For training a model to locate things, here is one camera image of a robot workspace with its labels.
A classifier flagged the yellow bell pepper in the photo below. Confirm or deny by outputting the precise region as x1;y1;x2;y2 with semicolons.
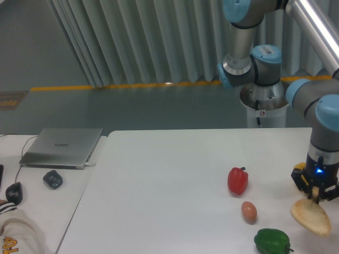
291;162;309;186

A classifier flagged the thin black mouse cable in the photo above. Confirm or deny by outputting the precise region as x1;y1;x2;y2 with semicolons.
0;133;40;186

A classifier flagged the triangular bread slice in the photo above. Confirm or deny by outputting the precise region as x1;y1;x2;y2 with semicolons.
290;187;332;237

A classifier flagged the white sleeved forearm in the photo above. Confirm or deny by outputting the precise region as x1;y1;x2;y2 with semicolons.
1;200;45;253

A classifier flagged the red bell pepper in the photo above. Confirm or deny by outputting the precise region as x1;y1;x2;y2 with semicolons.
227;167;248;195

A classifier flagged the brown egg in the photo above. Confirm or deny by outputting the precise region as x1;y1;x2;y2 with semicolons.
241;201;257;221

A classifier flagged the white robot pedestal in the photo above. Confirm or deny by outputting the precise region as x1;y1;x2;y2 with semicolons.
240;81;289;128

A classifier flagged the black keyboard edge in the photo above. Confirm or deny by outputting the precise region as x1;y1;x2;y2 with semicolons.
0;164;4;189

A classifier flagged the pale pleated curtain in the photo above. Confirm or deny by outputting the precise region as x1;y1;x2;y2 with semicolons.
46;0;332;88

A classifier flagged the black computer mouse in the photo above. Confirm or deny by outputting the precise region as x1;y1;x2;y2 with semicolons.
5;182;23;205

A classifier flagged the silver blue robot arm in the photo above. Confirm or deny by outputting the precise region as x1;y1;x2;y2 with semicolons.
218;1;338;202

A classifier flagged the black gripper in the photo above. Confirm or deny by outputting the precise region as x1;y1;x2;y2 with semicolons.
291;156;338;204

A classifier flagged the green bell pepper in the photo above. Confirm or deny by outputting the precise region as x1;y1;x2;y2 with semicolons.
254;228;294;253

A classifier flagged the black power adapter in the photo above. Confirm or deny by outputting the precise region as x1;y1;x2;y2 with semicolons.
43;170;63;190

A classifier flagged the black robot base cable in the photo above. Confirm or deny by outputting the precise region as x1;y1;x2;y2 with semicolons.
255;99;263;129

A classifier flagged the silver closed laptop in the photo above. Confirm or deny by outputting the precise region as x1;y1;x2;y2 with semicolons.
20;128;102;170

